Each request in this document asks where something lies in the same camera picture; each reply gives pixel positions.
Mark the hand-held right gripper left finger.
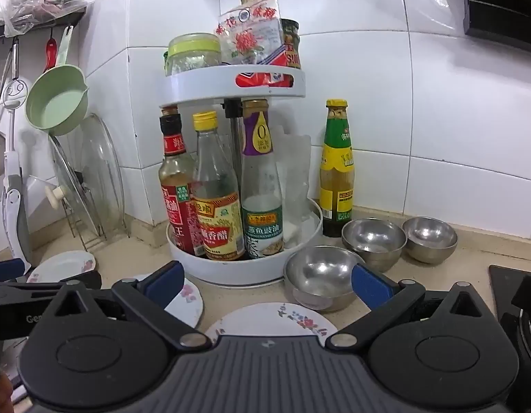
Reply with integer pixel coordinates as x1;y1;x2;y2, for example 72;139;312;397
44;262;212;352

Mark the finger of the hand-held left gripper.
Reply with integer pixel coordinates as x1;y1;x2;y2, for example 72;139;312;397
0;270;103;307
0;258;26;284

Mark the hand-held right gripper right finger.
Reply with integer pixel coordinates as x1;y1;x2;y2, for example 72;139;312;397
326;264;492;352

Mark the floral white plate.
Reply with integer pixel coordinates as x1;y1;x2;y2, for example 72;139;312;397
132;273;205;330
204;302;338;347
27;250;98;285

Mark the stainless steel bowl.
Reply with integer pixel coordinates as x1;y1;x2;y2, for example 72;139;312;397
284;245;367;314
342;218;407;273
402;216;458;264

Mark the red label soy sauce bottle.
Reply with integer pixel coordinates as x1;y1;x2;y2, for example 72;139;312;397
158;114;206;259

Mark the large glass pot lid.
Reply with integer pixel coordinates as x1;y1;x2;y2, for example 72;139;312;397
78;113;126;229

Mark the glass lid with cream knob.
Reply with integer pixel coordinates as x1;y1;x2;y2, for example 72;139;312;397
45;131;98;235

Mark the green label oyster sauce bottle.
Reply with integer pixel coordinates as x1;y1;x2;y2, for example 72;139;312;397
319;99;356;238

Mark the yellow cap vinegar bottle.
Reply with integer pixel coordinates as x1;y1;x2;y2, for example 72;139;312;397
192;111;247;261

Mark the black gas stove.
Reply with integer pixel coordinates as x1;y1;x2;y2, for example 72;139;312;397
489;264;531;396

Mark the clear plastic bag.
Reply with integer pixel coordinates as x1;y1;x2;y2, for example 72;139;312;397
276;127;313;250

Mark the purple label sauce bottle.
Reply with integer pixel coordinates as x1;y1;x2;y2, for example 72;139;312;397
240;99;285;261

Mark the green plastic saucepan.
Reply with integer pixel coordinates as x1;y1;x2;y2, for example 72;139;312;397
25;26;89;137

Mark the white two-tier turntable rack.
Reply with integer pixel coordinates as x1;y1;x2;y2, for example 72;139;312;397
158;64;324;287

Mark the green lid glass jar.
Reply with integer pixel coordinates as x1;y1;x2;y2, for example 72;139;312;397
166;32;223;77

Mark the clear red flower packet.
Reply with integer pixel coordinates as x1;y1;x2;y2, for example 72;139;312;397
214;0;288;67

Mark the dark sauce jar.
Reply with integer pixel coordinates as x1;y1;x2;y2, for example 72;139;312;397
280;18;301;70

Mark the black range hood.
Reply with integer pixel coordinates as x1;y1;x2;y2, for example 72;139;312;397
457;0;531;50

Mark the wire lid rack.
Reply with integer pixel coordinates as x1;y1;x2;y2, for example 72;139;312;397
61;198;131;252

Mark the white grey handled tool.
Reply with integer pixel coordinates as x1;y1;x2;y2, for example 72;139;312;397
2;150;33;263

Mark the metal wire utensil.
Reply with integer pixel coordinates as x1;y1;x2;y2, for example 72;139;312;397
1;80;24;147

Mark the red handled utensil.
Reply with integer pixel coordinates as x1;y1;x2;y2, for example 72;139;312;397
44;38;59;74

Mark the dark wall shelf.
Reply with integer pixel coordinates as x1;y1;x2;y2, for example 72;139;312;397
0;9;86;39

